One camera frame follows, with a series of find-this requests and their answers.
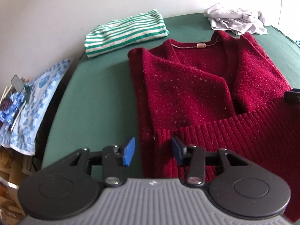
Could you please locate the green table cover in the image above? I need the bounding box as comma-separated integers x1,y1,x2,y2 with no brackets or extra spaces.
42,13,299,177

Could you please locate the crumpled lavender white garment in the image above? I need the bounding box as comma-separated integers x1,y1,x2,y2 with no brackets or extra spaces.
203,4,268,36

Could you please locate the green white striped folded shirt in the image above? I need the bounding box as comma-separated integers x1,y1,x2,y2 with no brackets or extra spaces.
84,9,169,58

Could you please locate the cardboard boxes clutter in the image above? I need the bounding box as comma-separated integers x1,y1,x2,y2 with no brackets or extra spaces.
1,147,42,224

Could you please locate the small grey clip box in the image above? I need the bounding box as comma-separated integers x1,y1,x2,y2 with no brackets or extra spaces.
11,75,24,93

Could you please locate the dark red knit sweater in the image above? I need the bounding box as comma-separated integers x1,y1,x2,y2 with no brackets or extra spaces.
128,31,299,221

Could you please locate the blue white patterned cloth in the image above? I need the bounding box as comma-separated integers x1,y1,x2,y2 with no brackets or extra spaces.
1,59,72,156

